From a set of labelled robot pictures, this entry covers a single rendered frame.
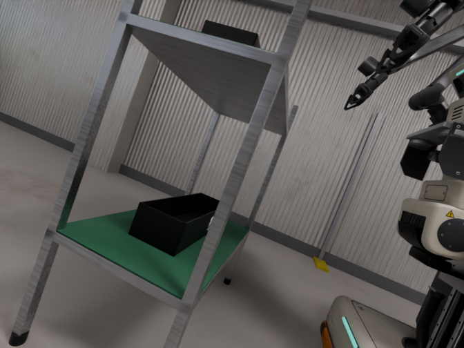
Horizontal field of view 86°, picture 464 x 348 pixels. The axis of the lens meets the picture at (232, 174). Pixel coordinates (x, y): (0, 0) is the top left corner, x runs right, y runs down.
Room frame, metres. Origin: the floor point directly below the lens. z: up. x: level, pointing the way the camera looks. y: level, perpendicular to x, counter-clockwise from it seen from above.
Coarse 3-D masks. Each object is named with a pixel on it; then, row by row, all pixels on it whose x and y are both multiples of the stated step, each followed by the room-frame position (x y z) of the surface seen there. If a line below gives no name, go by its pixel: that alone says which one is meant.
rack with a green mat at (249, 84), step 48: (192, 48) 0.64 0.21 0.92; (240, 48) 0.57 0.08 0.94; (288, 48) 0.55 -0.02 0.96; (96, 96) 0.64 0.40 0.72; (240, 96) 0.92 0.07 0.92; (288, 96) 0.79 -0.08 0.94; (48, 240) 0.64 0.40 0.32; (96, 240) 0.67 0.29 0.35; (240, 240) 1.14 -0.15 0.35; (144, 288) 0.58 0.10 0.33; (192, 288) 0.55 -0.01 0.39
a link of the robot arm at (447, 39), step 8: (448, 32) 1.10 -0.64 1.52; (456, 32) 1.09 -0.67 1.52; (432, 40) 1.10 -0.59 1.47; (440, 40) 1.10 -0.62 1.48; (448, 40) 1.09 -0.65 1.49; (456, 40) 1.09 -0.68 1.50; (424, 48) 1.11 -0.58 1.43; (432, 48) 1.10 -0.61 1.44; (440, 48) 1.10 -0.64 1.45; (416, 56) 1.11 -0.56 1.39; (424, 56) 1.11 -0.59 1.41; (384, 64) 1.17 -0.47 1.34; (408, 64) 1.13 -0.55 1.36; (392, 72) 1.15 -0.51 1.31
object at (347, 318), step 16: (336, 304) 1.11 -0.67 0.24; (352, 304) 1.08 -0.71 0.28; (336, 320) 1.04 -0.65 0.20; (352, 320) 0.95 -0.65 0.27; (368, 320) 0.98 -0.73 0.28; (384, 320) 1.04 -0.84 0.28; (336, 336) 0.98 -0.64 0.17; (352, 336) 0.86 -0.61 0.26; (368, 336) 0.86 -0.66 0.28; (384, 336) 0.90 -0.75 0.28; (400, 336) 0.95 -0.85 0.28
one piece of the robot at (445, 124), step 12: (420, 132) 0.92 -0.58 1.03; (432, 132) 0.86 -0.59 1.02; (444, 132) 0.80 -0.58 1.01; (456, 132) 0.77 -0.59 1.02; (408, 144) 1.01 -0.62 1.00; (420, 144) 0.96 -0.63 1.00; (432, 144) 0.98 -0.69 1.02; (444, 144) 0.78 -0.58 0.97; (456, 144) 0.77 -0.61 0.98; (408, 156) 1.02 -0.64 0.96; (420, 156) 1.01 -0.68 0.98; (432, 156) 0.97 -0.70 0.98; (444, 156) 0.77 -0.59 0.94; (456, 156) 0.77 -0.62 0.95; (408, 168) 1.02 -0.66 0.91; (420, 168) 1.01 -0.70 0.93; (444, 168) 0.77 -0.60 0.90; (456, 168) 0.77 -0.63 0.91; (420, 180) 1.01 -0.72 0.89
